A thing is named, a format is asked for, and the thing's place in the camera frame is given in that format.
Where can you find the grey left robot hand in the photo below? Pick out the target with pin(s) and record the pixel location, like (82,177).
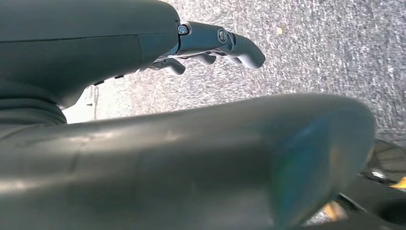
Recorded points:
(158,165)

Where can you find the small yellow scrap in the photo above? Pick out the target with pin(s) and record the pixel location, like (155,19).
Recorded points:
(279,30)

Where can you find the black robot foot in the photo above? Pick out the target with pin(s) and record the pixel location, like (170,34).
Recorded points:
(380,203)

